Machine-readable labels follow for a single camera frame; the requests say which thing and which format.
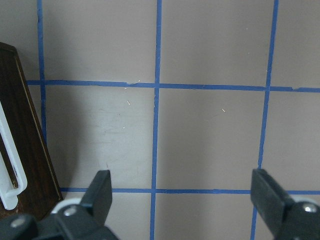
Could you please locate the dark wooden drawer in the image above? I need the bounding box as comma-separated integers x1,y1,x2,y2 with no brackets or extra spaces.
0,43,63,220

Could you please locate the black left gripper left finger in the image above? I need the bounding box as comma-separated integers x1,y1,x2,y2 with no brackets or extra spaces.
51,170,113,230

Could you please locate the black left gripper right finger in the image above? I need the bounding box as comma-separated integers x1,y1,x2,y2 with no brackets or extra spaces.
250,169,320,240

